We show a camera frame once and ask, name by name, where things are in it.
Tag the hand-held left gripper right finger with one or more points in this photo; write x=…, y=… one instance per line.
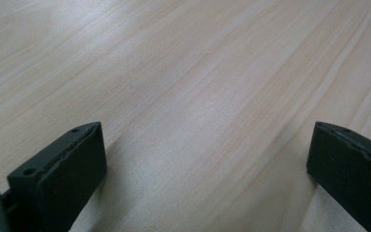
x=351, y=167

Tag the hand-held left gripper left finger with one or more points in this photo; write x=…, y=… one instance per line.
x=64, y=180

